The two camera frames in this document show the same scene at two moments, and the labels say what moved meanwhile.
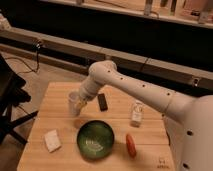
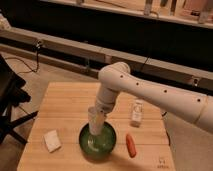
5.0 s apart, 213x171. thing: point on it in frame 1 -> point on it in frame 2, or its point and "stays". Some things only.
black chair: x=12 y=96 stays
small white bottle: x=137 y=118 stays
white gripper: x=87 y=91 -> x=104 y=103
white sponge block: x=52 y=140 stays
